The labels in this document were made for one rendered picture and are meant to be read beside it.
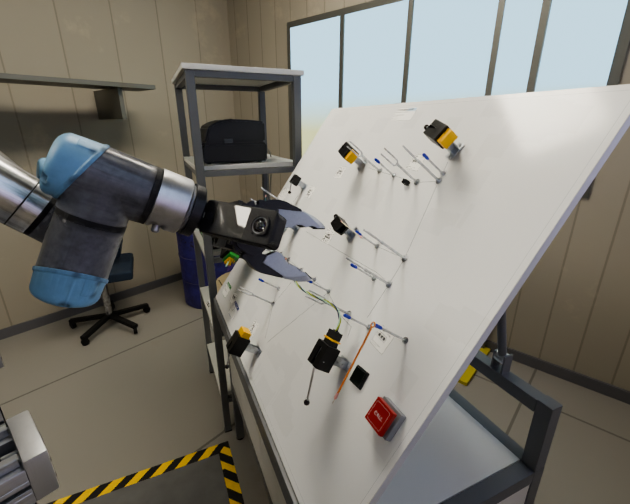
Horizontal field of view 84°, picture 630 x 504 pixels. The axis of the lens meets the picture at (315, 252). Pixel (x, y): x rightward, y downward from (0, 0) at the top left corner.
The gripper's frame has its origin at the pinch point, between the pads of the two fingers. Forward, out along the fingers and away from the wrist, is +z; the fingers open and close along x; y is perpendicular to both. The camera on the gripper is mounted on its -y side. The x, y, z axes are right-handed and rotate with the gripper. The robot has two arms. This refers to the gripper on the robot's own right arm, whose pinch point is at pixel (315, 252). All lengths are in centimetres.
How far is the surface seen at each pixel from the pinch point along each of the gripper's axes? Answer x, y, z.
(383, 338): 11.6, 9.3, 29.0
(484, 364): 12, 9, 70
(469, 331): 5.4, -9.3, 30.4
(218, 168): -36, 108, 8
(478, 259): -8.6, -6.6, 32.6
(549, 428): 22, -8, 72
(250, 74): -75, 93, 5
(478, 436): 32, 10, 75
